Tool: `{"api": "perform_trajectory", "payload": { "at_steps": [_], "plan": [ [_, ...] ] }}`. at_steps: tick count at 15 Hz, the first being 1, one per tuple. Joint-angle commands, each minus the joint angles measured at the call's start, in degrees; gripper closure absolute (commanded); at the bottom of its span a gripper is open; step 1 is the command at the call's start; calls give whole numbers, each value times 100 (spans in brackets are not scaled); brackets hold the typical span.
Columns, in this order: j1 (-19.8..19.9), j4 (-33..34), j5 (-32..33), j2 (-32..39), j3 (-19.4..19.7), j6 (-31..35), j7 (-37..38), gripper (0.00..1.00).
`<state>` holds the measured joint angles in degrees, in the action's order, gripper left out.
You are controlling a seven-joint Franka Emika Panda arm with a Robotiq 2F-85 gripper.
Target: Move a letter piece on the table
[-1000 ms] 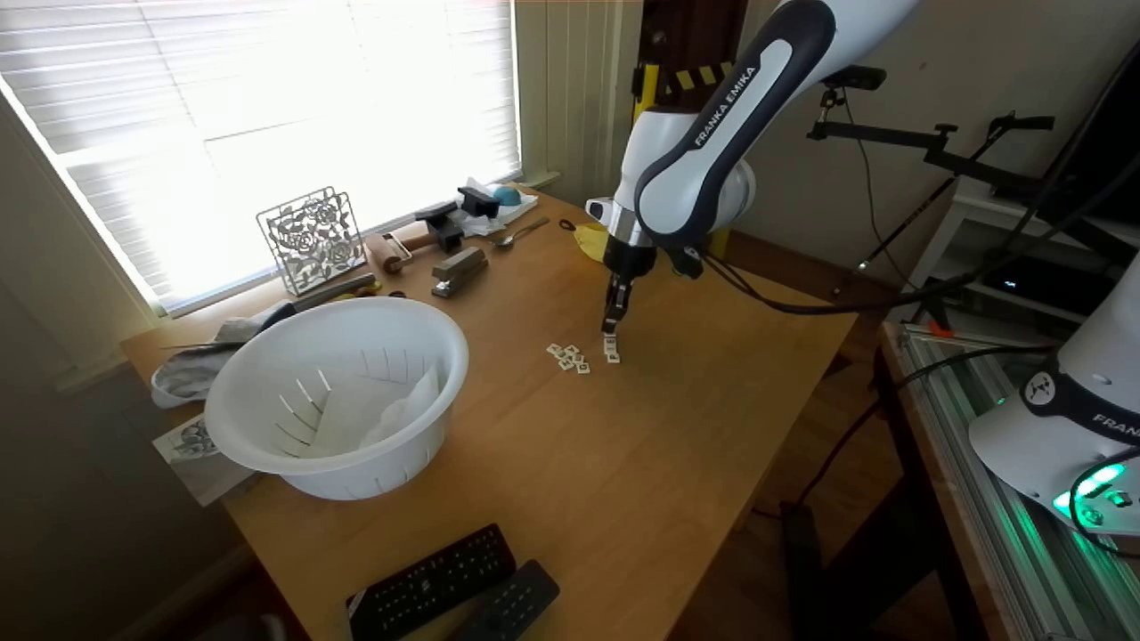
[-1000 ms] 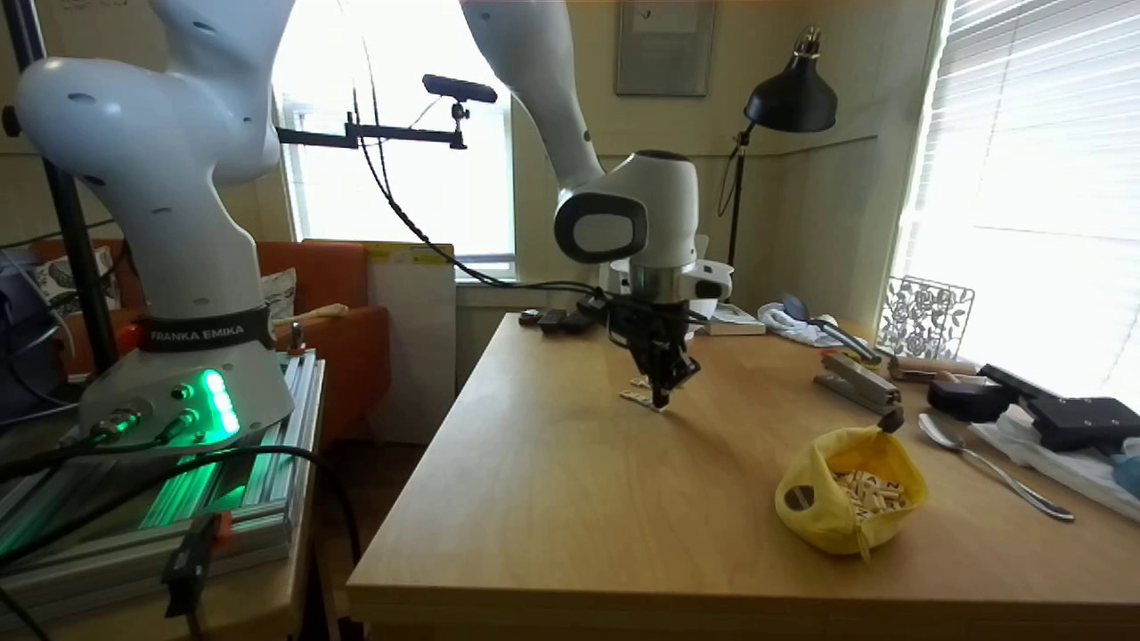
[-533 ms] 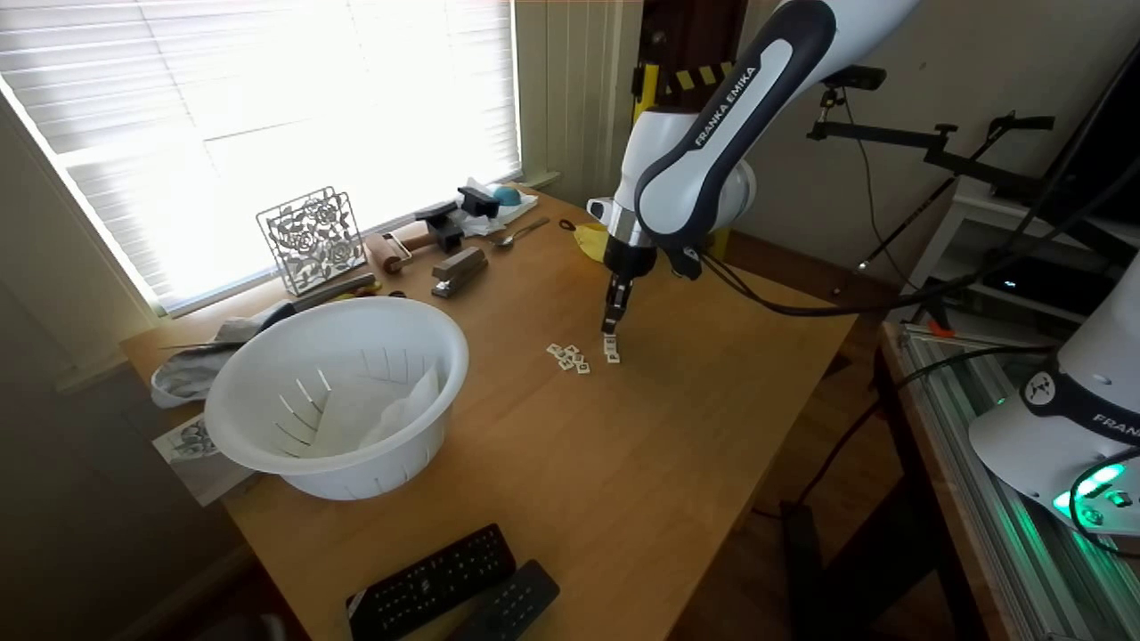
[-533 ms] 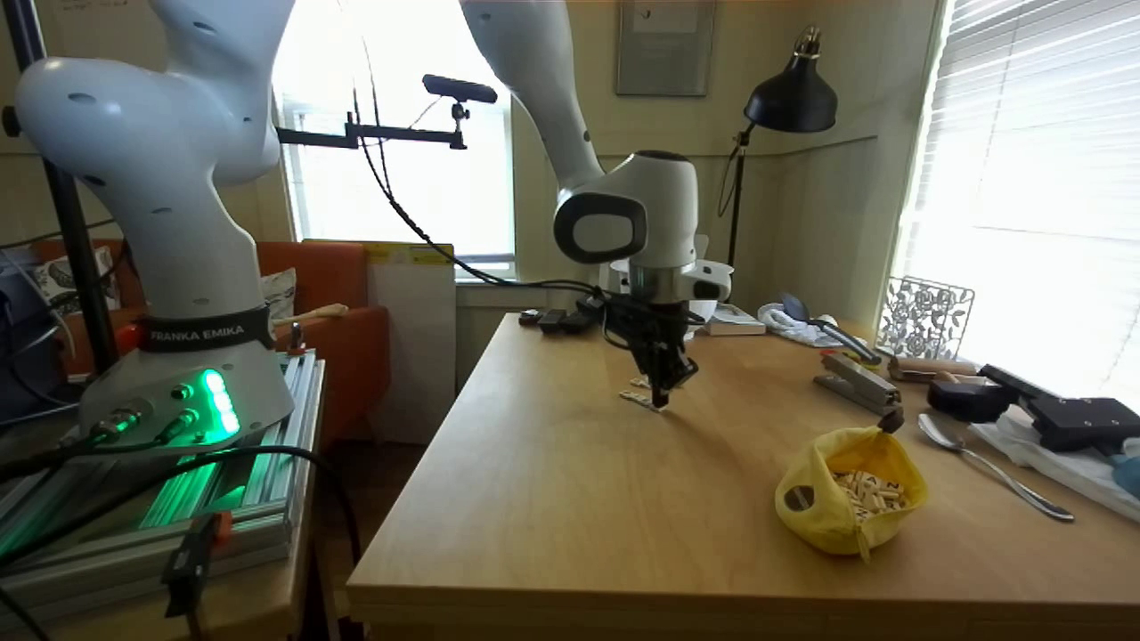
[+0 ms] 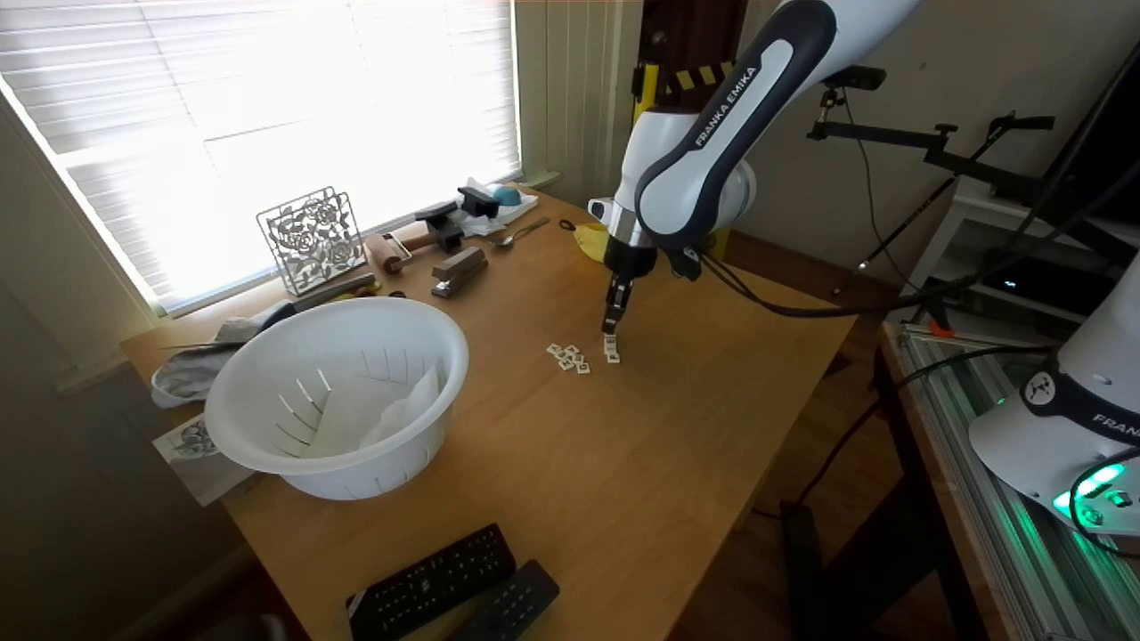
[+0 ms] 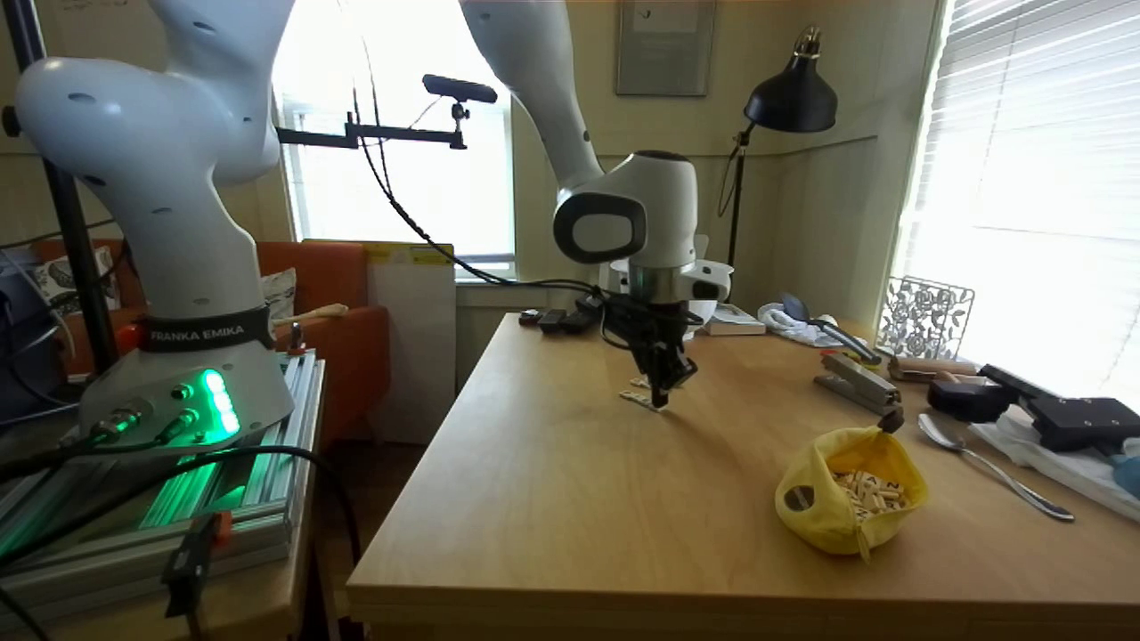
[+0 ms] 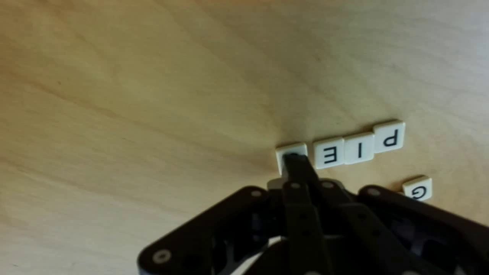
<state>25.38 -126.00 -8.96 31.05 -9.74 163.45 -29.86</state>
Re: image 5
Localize large white plastic bowl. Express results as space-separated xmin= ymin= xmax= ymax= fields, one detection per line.
xmin=204 ymin=296 xmax=473 ymax=506

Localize white cloth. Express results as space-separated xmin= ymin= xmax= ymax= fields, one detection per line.
xmin=467 ymin=189 xmax=544 ymax=242

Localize silver metal spoon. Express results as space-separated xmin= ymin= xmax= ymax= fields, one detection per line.
xmin=491 ymin=214 xmax=555 ymax=255

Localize white patterned card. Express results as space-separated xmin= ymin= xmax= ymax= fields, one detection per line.
xmin=150 ymin=413 xmax=259 ymax=508

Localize white lattice cube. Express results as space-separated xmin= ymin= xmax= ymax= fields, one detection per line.
xmin=252 ymin=185 xmax=372 ymax=299

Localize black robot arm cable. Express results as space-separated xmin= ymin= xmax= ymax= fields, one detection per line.
xmin=695 ymin=154 xmax=1140 ymax=328

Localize brown post with hazard tape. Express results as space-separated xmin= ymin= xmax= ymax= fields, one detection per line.
xmin=634 ymin=0 xmax=750 ymax=120

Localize black camera by shelf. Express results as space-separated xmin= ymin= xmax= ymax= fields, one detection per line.
xmin=824 ymin=63 xmax=892 ymax=95

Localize silver metal stapler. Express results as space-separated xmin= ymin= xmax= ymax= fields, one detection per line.
xmin=427 ymin=242 xmax=491 ymax=299

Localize white shelf unit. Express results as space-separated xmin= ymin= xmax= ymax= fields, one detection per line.
xmin=911 ymin=189 xmax=1140 ymax=328

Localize grey crumpled cloth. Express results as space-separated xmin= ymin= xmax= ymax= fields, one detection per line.
xmin=147 ymin=311 xmax=264 ymax=413

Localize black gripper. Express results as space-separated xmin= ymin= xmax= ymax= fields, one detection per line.
xmin=601 ymin=267 xmax=640 ymax=341

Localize flat black device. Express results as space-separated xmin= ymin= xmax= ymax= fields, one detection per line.
xmin=457 ymin=181 xmax=510 ymax=226

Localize large black remote control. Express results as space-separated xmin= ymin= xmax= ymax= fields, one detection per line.
xmin=345 ymin=525 xmax=520 ymax=641

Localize black device with handle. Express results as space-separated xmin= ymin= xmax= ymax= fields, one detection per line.
xmin=415 ymin=197 xmax=473 ymax=255

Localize small black remote control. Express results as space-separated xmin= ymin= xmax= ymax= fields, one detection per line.
xmin=448 ymin=560 xmax=562 ymax=641

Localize brown wooden cylinder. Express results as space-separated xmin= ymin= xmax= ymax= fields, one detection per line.
xmin=368 ymin=228 xmax=415 ymax=279

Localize white window blinds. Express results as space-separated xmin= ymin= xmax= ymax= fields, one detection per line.
xmin=0 ymin=0 xmax=527 ymax=317

